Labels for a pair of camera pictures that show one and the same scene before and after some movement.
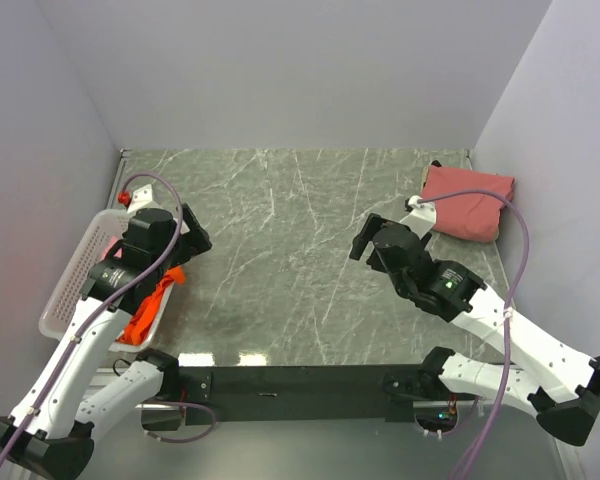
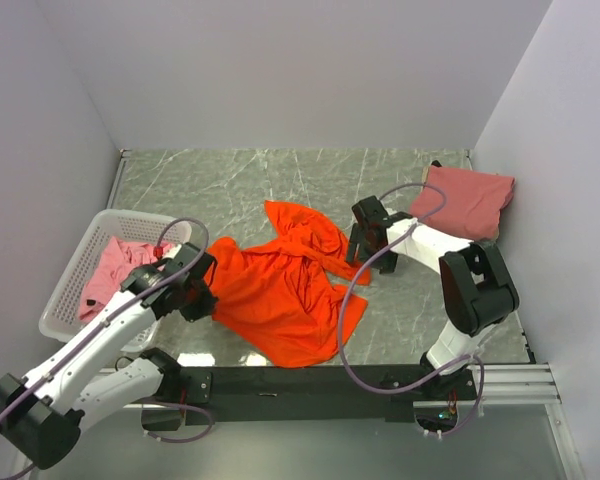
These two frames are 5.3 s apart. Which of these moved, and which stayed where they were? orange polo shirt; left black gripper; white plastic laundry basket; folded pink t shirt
Moved: left black gripper; orange polo shirt
Stayed: folded pink t shirt; white plastic laundry basket
